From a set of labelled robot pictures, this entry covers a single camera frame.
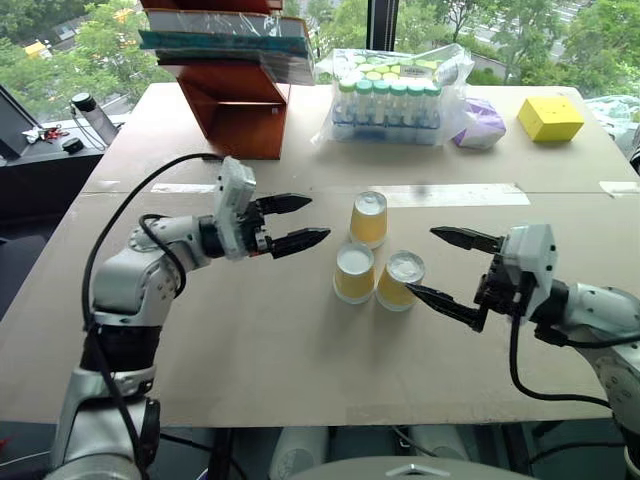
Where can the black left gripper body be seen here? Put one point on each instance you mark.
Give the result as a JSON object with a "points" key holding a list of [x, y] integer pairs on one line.
{"points": [[256, 227]]}

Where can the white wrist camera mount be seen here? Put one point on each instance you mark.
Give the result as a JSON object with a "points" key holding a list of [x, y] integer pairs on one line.
{"points": [[532, 260], [234, 200]]}

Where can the black round puck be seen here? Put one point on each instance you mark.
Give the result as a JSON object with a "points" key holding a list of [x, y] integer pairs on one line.
{"points": [[72, 145]]}

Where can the plastic bag of test tubes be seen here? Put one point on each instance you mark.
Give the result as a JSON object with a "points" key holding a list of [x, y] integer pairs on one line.
{"points": [[387, 100]]}

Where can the stack of wrapped books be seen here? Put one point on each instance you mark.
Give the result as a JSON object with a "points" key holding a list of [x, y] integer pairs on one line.
{"points": [[225, 42]]}

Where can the yellow paper cup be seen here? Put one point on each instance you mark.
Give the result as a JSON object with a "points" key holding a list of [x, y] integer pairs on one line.
{"points": [[397, 282], [354, 274], [369, 220]]}

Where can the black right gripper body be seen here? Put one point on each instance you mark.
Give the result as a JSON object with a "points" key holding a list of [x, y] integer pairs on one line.
{"points": [[497, 287]]}

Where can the black side desk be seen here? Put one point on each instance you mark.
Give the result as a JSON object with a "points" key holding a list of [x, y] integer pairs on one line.
{"points": [[35, 165]]}

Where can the black water bottle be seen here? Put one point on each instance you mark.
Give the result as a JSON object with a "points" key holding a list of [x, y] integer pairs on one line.
{"points": [[92, 120]]}

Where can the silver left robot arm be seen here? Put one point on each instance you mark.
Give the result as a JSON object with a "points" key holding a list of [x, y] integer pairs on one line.
{"points": [[125, 280]]}

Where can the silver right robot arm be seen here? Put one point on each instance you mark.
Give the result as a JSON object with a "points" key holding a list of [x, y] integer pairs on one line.
{"points": [[607, 325]]}

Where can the brown wooden shelf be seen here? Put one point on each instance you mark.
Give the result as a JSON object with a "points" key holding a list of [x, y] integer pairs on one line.
{"points": [[240, 112]]}

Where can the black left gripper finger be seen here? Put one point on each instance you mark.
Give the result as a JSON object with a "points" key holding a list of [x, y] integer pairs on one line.
{"points": [[285, 203], [300, 240]]}

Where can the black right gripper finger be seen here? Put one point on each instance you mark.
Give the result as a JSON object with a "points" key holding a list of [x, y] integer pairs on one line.
{"points": [[465, 237], [445, 305]]}

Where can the white rounded robot leg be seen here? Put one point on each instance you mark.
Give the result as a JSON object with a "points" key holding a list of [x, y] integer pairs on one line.
{"points": [[297, 452], [440, 442]]}

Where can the yellow box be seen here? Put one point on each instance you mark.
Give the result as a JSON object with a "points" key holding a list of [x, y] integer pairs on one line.
{"points": [[550, 120]]}

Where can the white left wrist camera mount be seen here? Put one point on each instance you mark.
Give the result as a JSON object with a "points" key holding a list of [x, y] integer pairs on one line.
{"points": [[234, 200]]}

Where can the purple white packet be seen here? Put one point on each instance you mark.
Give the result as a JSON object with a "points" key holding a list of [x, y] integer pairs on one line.
{"points": [[477, 125]]}

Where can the dark monitor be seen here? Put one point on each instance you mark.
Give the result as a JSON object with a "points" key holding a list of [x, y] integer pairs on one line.
{"points": [[15, 125]]}

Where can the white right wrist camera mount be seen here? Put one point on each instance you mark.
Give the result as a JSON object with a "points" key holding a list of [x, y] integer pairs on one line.
{"points": [[532, 260]]}

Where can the grey robot torso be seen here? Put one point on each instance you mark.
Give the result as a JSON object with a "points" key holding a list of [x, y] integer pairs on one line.
{"points": [[405, 470]]}

